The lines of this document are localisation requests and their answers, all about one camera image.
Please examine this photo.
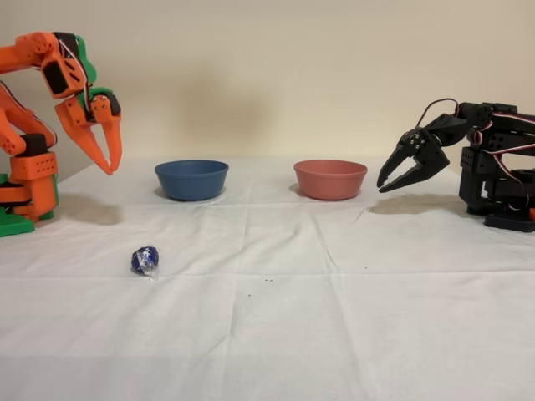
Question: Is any orange arm gripper cable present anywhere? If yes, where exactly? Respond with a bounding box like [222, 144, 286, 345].
[58, 39, 92, 110]

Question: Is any green arm base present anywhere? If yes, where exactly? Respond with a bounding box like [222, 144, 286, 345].
[0, 173, 35, 238]

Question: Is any blue foil candy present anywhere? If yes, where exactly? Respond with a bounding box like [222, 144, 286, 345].
[130, 244, 162, 284]

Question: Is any pink bowl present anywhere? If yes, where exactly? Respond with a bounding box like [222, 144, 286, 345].
[293, 160, 369, 201]

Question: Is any black arm gripper cable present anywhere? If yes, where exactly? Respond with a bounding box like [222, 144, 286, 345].
[417, 98, 460, 127]

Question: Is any red white servo cable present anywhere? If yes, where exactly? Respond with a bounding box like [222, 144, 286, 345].
[467, 106, 535, 169]

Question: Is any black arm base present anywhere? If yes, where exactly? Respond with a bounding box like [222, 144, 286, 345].
[484, 211, 535, 233]

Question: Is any blue bowl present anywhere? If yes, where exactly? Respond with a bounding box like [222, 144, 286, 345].
[154, 160, 230, 202]

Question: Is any white tablecloth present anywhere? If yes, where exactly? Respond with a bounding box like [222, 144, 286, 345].
[0, 157, 535, 401]

